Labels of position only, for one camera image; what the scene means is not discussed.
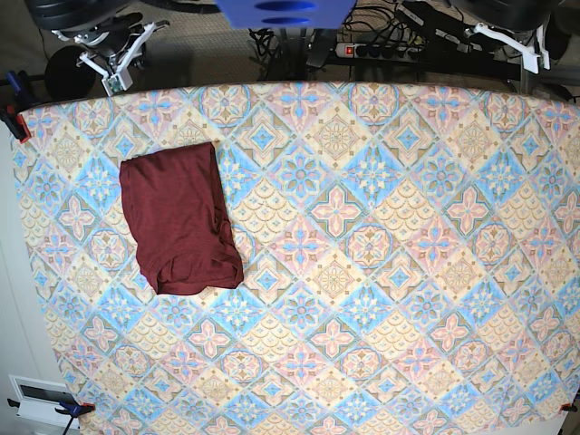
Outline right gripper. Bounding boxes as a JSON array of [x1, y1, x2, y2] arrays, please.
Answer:
[[67, 13, 144, 59]]

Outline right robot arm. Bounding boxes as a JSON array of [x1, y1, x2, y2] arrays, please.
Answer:
[[24, 0, 143, 60]]

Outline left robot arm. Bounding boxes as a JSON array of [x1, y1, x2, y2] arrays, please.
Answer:
[[449, 0, 560, 32]]

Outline orange black clamp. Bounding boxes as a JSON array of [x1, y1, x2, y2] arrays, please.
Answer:
[[0, 105, 31, 143]]

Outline white power strip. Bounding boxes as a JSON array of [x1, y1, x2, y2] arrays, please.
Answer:
[[334, 43, 422, 61]]

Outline patterned tablecloth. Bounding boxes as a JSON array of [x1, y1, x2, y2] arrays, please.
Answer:
[[11, 83, 579, 434]]

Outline blue clamp lower left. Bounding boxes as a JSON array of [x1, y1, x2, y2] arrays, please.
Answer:
[[7, 399, 95, 434]]

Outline round speaker top right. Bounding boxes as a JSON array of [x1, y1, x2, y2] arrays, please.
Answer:
[[545, 21, 571, 61]]

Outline orange clamp lower right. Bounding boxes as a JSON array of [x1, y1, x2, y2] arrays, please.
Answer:
[[560, 403, 578, 412]]

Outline blue handled clamp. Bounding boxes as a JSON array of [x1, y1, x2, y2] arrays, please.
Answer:
[[6, 70, 33, 99]]

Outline blue plastic mount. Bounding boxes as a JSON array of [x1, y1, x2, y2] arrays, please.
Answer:
[[216, 0, 356, 29]]

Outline tangle of black cables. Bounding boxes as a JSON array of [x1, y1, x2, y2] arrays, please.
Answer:
[[246, 26, 336, 82]]

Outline white wall box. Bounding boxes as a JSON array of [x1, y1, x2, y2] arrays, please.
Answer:
[[7, 374, 75, 429]]

